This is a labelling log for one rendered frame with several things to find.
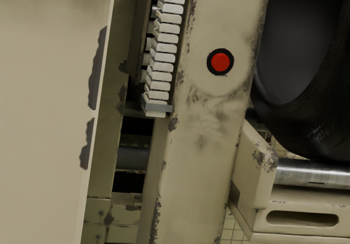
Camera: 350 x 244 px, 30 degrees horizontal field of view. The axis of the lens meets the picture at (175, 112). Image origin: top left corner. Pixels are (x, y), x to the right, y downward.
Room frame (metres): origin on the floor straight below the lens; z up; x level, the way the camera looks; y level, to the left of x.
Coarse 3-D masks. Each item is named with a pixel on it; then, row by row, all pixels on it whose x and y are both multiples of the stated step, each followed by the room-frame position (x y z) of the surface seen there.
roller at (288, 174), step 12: (288, 168) 1.01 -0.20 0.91; (300, 168) 1.02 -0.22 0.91; (312, 168) 1.02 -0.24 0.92; (324, 168) 1.03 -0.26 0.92; (336, 168) 1.04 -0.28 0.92; (348, 168) 1.04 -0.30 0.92; (276, 180) 1.00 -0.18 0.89; (288, 180) 1.01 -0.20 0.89; (300, 180) 1.01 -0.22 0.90; (312, 180) 1.02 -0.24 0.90; (324, 180) 1.02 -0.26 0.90; (336, 180) 1.03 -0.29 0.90; (348, 180) 1.03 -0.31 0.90
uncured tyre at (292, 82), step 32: (288, 0) 1.46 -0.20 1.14; (320, 0) 1.48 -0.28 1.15; (288, 32) 1.44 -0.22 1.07; (320, 32) 1.46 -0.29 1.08; (256, 64) 1.28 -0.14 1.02; (288, 64) 1.40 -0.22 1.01; (320, 64) 1.43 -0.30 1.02; (256, 96) 1.22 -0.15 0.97; (288, 96) 1.34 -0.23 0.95; (320, 96) 0.98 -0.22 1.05; (288, 128) 1.07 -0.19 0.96; (320, 128) 0.99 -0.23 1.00; (320, 160) 1.06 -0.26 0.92
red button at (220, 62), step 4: (216, 56) 1.04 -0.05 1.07; (220, 56) 1.04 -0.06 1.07; (224, 56) 1.05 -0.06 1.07; (212, 60) 1.04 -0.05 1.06; (216, 60) 1.04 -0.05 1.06; (220, 60) 1.05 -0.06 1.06; (224, 60) 1.05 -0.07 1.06; (228, 60) 1.05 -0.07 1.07; (212, 64) 1.04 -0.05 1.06; (216, 64) 1.04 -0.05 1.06; (220, 64) 1.05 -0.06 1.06; (224, 64) 1.05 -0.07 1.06; (228, 64) 1.05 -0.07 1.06; (216, 68) 1.04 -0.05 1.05; (220, 68) 1.05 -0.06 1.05; (224, 68) 1.05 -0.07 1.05
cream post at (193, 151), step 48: (192, 0) 1.04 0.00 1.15; (240, 0) 1.05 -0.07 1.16; (192, 48) 1.04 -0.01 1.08; (240, 48) 1.06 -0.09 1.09; (192, 96) 1.04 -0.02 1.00; (240, 96) 1.06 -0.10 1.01; (192, 144) 1.04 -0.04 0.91; (144, 192) 1.14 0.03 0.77; (192, 192) 1.05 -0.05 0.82; (144, 240) 1.08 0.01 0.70; (192, 240) 1.05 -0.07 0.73
